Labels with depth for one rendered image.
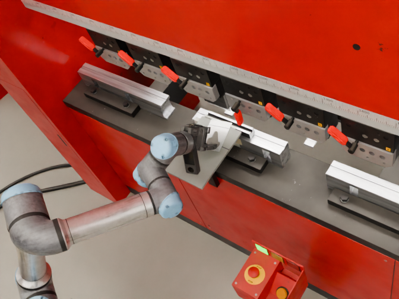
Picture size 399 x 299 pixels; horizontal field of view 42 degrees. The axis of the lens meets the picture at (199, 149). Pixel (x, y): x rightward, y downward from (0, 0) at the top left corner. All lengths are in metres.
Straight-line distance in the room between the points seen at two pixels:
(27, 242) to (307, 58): 0.88
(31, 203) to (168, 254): 1.43
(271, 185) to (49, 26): 1.15
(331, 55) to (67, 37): 1.42
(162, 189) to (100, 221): 0.20
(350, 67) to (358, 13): 0.17
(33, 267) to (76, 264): 1.28
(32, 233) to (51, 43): 1.09
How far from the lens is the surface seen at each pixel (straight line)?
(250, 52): 1.43
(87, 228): 1.50
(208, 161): 1.84
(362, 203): 1.79
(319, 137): 1.58
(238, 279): 1.86
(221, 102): 1.81
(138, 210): 1.51
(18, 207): 1.55
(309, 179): 1.88
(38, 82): 2.37
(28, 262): 1.76
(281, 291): 1.87
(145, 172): 1.60
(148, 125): 2.19
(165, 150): 1.54
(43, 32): 2.32
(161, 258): 2.86
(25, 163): 3.63
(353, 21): 1.17
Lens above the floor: 2.49
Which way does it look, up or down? 53 degrees down
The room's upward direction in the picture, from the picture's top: 25 degrees counter-clockwise
